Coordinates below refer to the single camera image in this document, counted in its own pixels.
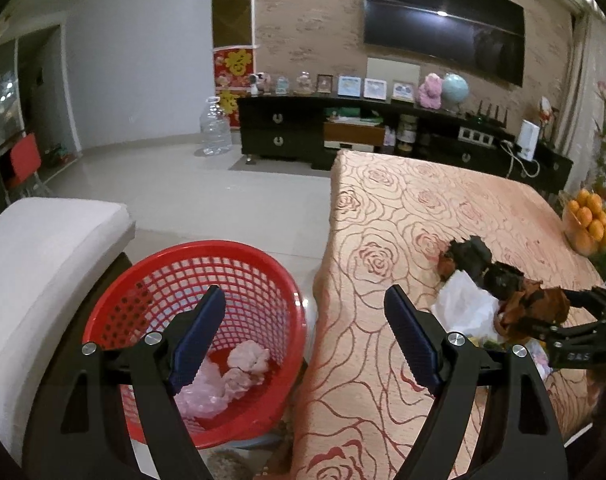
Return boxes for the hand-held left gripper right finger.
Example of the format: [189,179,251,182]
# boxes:
[384,284,568,480]

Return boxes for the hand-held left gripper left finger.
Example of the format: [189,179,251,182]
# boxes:
[23,284,227,480]

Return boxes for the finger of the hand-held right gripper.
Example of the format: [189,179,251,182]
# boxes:
[508,317,606,346]
[563,285,606,313]

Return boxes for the brown dried peel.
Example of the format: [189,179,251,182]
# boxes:
[497,280,571,346]

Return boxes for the white tissue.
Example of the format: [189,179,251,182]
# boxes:
[430,272,504,342]

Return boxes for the red plastic mesh basket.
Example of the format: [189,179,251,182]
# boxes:
[82,241,306,450]

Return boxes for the dark lumpy object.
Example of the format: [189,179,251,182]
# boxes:
[449,235,527,302]

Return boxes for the clear plastic wrapper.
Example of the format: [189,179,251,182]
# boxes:
[525,340,554,378]

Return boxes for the pink crumpled tissue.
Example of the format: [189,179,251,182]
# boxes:
[227,340,272,387]

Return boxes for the translucent crumpled plastic bag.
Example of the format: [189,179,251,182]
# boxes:
[175,360,236,418]

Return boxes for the glass fruit bowl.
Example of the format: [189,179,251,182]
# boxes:
[562,205,606,257]

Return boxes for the pile of oranges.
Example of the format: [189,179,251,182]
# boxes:
[567,187,606,253]

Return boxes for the rose pattern sofa cushion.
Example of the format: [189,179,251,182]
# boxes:
[289,149,606,480]

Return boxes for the white upright device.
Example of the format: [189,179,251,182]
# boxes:
[515,119,541,161]

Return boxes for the white seat cushion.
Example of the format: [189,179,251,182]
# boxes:
[0,197,136,453]

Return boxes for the black antenna router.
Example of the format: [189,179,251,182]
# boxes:
[465,101,508,128]

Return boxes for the large clear water bottle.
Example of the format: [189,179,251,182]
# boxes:
[198,96,234,157]

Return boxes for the brown wooden box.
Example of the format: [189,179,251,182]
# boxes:
[324,122,386,148]

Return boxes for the black television cabinet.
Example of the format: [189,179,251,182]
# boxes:
[237,94,574,193]

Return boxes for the green book stack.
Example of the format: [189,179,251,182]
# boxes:
[325,109,384,126]

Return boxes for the colourful toy box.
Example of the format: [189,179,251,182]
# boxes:
[43,144,76,166]

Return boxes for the beige curtain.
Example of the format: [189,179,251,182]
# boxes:
[573,10,606,126]

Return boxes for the pale blue desk globe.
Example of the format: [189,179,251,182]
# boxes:
[442,73,470,111]

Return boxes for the red chair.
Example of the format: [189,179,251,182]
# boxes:
[8,132,46,196]

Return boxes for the pink plush toy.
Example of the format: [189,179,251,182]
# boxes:
[419,73,444,109]

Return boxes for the black flat television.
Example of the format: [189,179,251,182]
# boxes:
[364,0,526,86]

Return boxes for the white cable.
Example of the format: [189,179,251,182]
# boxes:
[500,141,540,177]

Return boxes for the red festive wall poster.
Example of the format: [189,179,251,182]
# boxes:
[212,45,258,126]

